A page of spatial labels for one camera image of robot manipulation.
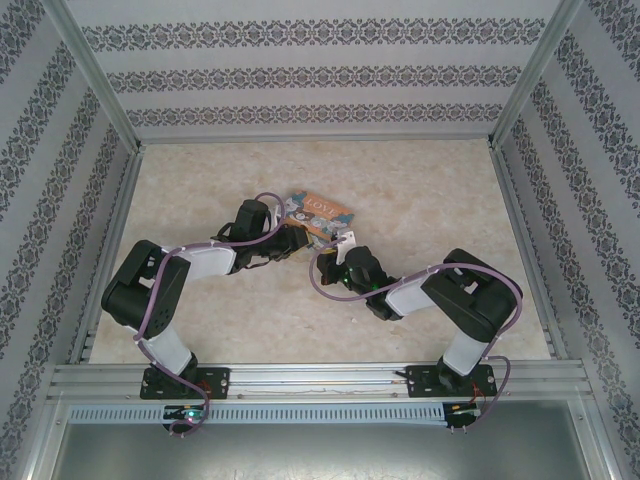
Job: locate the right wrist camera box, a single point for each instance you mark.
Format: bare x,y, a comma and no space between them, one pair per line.
347,245

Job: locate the grey metal sheet tray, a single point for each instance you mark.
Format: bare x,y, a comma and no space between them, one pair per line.
320,450

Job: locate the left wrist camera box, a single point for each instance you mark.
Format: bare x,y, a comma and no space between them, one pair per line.
277,213

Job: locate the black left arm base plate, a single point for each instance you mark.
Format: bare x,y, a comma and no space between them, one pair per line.
217,382

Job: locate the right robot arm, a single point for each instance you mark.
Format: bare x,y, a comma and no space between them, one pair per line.
475,300

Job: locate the controller board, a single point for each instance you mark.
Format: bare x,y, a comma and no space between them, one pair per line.
186,413
462,410

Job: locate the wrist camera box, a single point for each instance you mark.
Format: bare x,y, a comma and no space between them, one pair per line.
347,245
277,213

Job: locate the left controller board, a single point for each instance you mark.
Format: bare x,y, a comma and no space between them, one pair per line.
186,413

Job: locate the aluminium side rail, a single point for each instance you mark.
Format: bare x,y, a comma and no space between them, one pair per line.
119,215
515,215

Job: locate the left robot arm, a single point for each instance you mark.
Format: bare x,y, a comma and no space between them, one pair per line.
135,290

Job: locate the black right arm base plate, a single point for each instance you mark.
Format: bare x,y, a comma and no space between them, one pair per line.
415,380

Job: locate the right controller board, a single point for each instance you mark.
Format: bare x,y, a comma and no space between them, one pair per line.
462,410

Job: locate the aluminium mounting rail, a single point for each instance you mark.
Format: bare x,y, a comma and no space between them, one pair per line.
320,380

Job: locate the aluminium frame post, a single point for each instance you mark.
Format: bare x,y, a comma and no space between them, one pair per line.
90,70
540,70

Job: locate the orange bear print tin box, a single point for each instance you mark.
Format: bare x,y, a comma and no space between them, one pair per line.
320,212

